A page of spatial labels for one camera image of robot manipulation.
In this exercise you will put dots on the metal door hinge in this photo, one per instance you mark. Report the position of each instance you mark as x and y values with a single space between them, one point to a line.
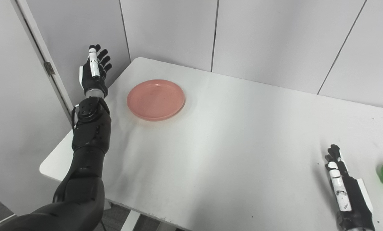
49 68

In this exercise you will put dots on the black and white right hand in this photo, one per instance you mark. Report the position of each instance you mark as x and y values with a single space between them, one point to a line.
355 205

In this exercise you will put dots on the black and white left hand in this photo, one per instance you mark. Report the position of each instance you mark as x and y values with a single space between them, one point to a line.
93 81

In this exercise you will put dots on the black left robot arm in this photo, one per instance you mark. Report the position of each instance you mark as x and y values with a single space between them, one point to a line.
88 154

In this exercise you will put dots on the pink round plate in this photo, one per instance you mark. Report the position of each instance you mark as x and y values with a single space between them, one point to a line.
156 99

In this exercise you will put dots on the white table leg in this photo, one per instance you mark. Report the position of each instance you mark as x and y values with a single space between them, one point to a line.
130 221

